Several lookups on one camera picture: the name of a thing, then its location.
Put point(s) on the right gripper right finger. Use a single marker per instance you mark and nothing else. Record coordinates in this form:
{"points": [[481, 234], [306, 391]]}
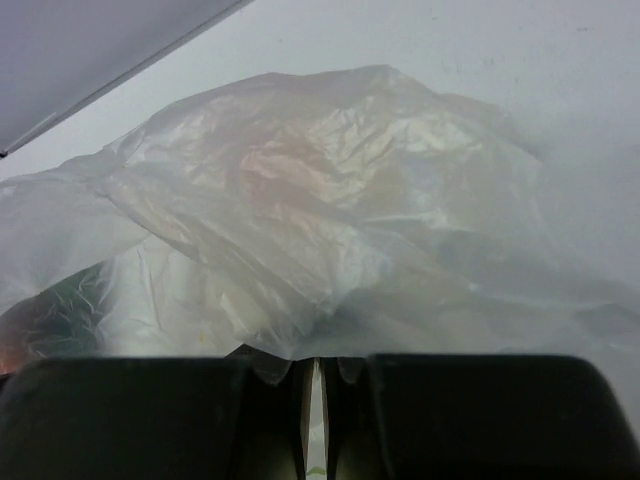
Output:
{"points": [[473, 417]]}

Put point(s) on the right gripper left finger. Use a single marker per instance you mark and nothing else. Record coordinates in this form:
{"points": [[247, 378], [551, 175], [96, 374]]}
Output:
{"points": [[163, 418]]}

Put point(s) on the clear printed plastic bag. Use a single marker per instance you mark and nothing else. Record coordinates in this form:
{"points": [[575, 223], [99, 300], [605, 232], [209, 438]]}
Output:
{"points": [[336, 214]]}

